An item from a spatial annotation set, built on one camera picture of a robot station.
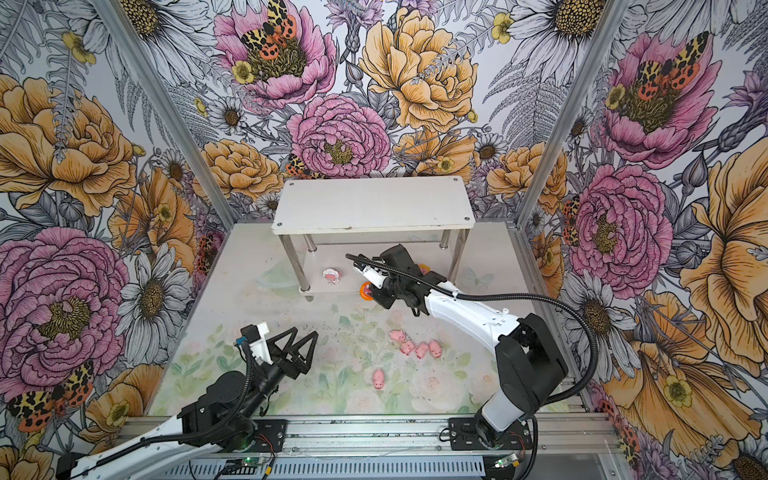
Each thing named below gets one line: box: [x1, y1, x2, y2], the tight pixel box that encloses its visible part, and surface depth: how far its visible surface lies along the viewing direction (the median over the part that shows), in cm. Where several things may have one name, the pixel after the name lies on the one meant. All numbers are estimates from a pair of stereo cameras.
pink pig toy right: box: [428, 339, 443, 359], surface depth 89 cm
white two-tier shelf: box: [272, 176, 475, 301], surface depth 83 cm
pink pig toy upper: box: [389, 329, 407, 342], surface depth 92 cm
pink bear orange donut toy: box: [359, 281, 374, 301], surface depth 88 cm
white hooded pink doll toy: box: [322, 268, 342, 285], surface depth 94 cm
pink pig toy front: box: [373, 368, 385, 390], surface depth 84 cm
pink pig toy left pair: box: [400, 340, 415, 355], surface depth 89 cm
